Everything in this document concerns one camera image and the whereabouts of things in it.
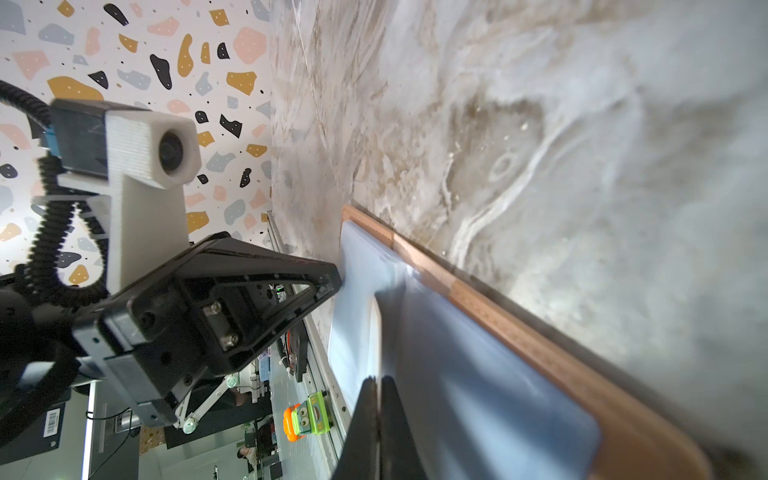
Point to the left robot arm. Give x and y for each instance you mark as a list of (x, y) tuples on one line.
[(40, 358)]

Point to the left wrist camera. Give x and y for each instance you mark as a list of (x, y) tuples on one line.
[(136, 163)]

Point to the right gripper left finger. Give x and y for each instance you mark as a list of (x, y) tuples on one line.
[(359, 458)]

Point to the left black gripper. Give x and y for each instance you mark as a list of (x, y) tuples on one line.
[(207, 313)]

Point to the pink leather card holder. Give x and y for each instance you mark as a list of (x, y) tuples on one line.
[(485, 395)]

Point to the orange green small tool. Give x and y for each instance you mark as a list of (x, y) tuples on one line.
[(311, 417)]

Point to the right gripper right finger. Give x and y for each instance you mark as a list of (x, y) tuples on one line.
[(399, 459)]

